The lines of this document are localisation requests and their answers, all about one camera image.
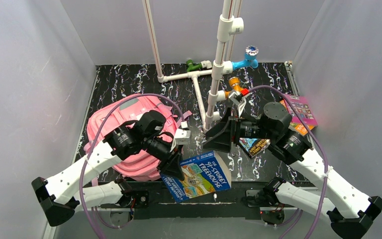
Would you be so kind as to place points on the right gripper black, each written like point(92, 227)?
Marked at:
point(230, 132)

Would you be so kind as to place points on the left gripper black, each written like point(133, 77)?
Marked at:
point(170, 158)

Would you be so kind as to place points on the blue 91-storey treehouse book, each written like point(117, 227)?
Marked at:
point(196, 176)

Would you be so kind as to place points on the pink student backpack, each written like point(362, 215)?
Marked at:
point(141, 166)

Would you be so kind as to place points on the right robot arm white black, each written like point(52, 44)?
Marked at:
point(349, 211)

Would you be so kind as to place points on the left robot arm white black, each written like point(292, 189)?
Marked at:
point(61, 194)

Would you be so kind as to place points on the dark treehouse book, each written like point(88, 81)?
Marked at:
point(253, 146)

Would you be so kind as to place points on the orange tap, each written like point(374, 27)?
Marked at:
point(235, 84)

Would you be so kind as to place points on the green pipe valve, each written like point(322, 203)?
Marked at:
point(191, 66)

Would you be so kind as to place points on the orange cover book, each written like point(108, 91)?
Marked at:
point(297, 126)

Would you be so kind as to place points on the blue tap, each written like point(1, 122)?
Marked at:
point(250, 59)

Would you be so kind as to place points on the pink small book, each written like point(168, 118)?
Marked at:
point(297, 106)

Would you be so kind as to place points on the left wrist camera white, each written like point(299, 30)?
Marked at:
point(182, 135)

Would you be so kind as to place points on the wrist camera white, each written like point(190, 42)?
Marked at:
point(239, 100)
point(182, 135)

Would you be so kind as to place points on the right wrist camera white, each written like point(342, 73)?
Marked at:
point(239, 100)

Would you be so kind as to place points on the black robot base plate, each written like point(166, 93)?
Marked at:
point(152, 200)

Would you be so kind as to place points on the white PVC pipe frame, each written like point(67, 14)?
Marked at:
point(229, 25)

